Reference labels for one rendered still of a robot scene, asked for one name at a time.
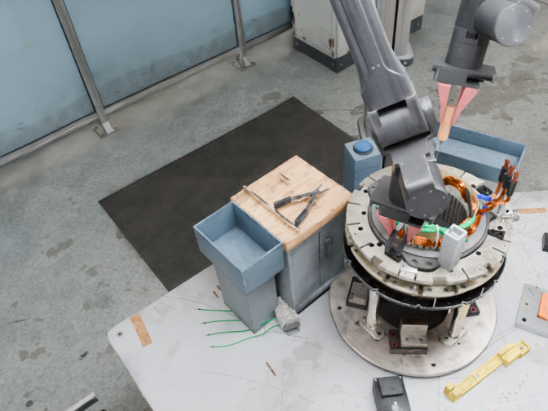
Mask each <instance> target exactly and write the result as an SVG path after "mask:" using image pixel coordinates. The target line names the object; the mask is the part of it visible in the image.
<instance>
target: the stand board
mask: <svg viewBox="0 0 548 411"><path fill-rule="evenodd" d="M279 173H282V174H283V175H284V176H285V177H287V178H288V179H289V186H287V185H286V184H285V183H283V182H282V181H280V179H279ZM321 183H322V184H323V185H322V186H321V187H320V189H319V190H320V191H322V190H324V189H326V188H328V189H329V190H328V191H326V192H323V193H321V194H320V195H318V196H317V197H316V199H317V207H315V206H314V205H312V207H311V209H310V210H309V211H308V215H307V216H306V218H305V219H304V220H303V221H302V222H301V223H300V224H299V225H298V226H297V227H298V228H299V230H300V233H299V234H298V233H296V232H295V231H294V230H293V229H292V228H290V227H289V226H288V225H286V224H285V223H284V222H282V221H281V220H280V219H278V218H277V217H276V216H275V215H274V214H273V213H272V212H271V211H269V210H268V209H267V208H265V207H264V206H263V205H261V204H260V203H259V202H258V201H256V200H255V199H254V198H253V197H252V196H251V195H249V194H248V193H247V192H245V191H244V189H243V190H241V191H240V192H238V193H237V194H236V195H234V196H233V197H231V198H230V199H231V201H234V202H236V203H237V204H238V205H239V206H240V207H241V208H242V209H243V210H245V211H246V212H247V213H248V214H250V215H251V216H252V217H253V218H254V219H256V220H257V221H258V222H259V223H261V224H262V225H263V226H264V227H265V228H266V229H267V230H268V231H269V232H271V233H272V234H273V235H274V236H276V237H277V238H278V239H279V240H281V241H282V242H283V246H284V250H285V251H286V252H289V251H290V250H292V249H293V248H294V247H295V246H296V245H298V244H299V243H301V242H302V241H304V240H305V239H307V238H308V237H309V236H310V235H311V234H313V233H314V232H316V231H317V230H318V229H320V228H321V227H323V226H324V225H326V224H327V223H328V222H329V221H330V220H332V219H333V218H335V217H336V216H337V215H339V214H340V213H342V212H343V211H344V210H345V209H346V208H347V204H348V202H349V199H350V197H351V195H352V193H351V192H349V191H347V190H346V189H345V188H343V187H342V186H340V185H339V184H338V183H336V182H334V181H333V180H332V179H330V178H329V177H327V176H326V175H324V174H323V173H321V172H320V171H318V170H317V169H316V168H314V167H313V166H311V165H310V164H308V163H307V162H305V161H304V160H303V159H301V158H300V157H298V156H294V157H292V158H291V159H289V160H288V161H287V162H285V163H284V164H282V165H280V166H278V167H277V168H276V169H275V170H273V171H271V172H270V173H268V174H266V175H264V176H263V177H262V178H261V179H259V180H257V181H255V182H254V183H252V184H251V185H250V186H248V188H249V189H250V190H252V191H253V192H254V193H256V194H257V195H258V196H259V197H261V198H262V199H263V200H265V201H266V202H267V203H268V204H269V205H270V206H272V207H273V208H274V206H273V202H275V201H279V200H281V199H283V198H286V197H289V196H291V197H293V196H297V195H300V194H304V193H307V192H312V191H314V189H316V188H317V187H318V186H319V185H320V184H321ZM308 202H309V201H308V200H307V198H303V199H302V200H301V201H299V200H297V201H292V203H290V204H288V205H284V206H282V207H280V208H278V209H276V210H277V211H278V212H279V213H281V214H282V215H283V216H285V217H286V218H287V219H288V220H289V221H290V222H292V223H293V224H294V220H295V219H296V218H297V217H298V216H299V214H300V213H301V212H302V211H303V209H304V208H306V206H307V203H308Z"/></svg>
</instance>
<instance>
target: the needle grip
mask: <svg viewBox="0 0 548 411"><path fill-rule="evenodd" d="M455 110H456V106H454V105H452V104H446V109H445V112H444V117H443V121H442V123H440V129H439V132H438V135H437V139H438V140H442V141H445V140H447V139H448V136H449V131H450V128H451V123H452V120H453V115H454V113H455Z"/></svg>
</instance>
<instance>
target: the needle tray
mask: <svg viewBox="0 0 548 411"><path fill-rule="evenodd" d="M437 122H438V124H439V125H438V126H435V132H436V134H437V135H438V132H439V129H440V121H437ZM433 140H434V141H435V143H436V150H435V159H436V157H437V153H438V151H439V154H438V157H437V160H436V164H441V165H445V166H451V167H454V168H457V169H459V170H463V171H465V172H464V174H465V173H469V174H471V175H473V176H475V177H476V178H478V179H480V180H482V179H486V180H488V181H491V182H494V183H498V182H499V181H498V177H499V174H500V172H501V169H502V166H504V164H505V159H507V160H508V161H509V160H510V164H511V165H512V166H513V164H514V165H515V169H514V170H517V169H518V170H519V167H520V164H521V162H522V160H523V158H524V154H525V151H526V148H527V146H528V145H527V144H523V143H520V142H516V141H514V140H510V139H504V138H501V137H498V136H495V135H489V134H485V133H483V132H479V131H476V130H471V129H467V128H464V127H460V126H455V125H453V126H451V128H450V131H449V136H448V139H447V140H445V141H444V142H443V143H442V144H441V145H440V141H439V140H438V139H437V137H435V138H433ZM439 147H440V150H439ZM510 164H509V165H508V166H510Z"/></svg>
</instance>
